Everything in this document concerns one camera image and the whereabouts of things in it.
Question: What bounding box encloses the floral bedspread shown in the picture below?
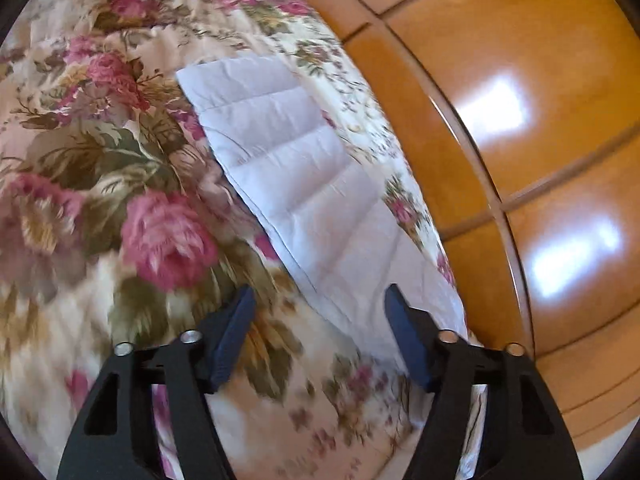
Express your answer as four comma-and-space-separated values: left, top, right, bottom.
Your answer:
0, 0, 488, 480

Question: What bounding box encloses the white quilted jacket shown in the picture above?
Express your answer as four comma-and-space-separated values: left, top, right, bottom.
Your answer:
175, 52, 471, 361

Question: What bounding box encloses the wooden wardrobe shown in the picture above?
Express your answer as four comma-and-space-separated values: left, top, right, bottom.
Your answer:
182, 0, 640, 461

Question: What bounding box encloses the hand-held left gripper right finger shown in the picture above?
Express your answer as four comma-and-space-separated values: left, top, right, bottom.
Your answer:
384, 284, 586, 480

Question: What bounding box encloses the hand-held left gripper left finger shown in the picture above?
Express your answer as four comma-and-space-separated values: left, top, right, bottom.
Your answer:
57, 285, 257, 480

